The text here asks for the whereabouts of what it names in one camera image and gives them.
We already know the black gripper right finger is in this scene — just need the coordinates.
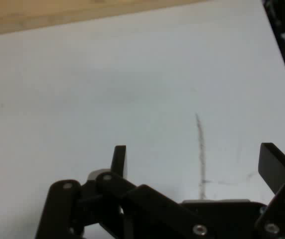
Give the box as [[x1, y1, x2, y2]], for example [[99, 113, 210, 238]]
[[256, 142, 285, 239]]

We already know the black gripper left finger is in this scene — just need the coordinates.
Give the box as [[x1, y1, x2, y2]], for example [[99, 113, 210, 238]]
[[35, 145, 215, 239]]

